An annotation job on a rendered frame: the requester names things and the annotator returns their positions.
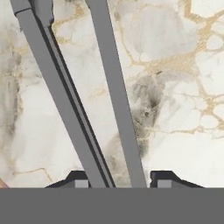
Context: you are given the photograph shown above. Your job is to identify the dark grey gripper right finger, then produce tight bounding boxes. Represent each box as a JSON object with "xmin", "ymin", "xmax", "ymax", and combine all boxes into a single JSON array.
[{"xmin": 149, "ymin": 171, "xmax": 205, "ymax": 189}]

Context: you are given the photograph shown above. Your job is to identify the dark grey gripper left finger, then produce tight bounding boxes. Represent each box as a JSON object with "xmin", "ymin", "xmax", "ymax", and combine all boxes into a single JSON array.
[{"xmin": 45, "ymin": 171, "xmax": 92, "ymax": 189}]

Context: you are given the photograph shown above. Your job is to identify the grey metal tongs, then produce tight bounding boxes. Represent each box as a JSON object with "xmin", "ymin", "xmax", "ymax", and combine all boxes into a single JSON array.
[{"xmin": 9, "ymin": 0, "xmax": 147, "ymax": 189}]

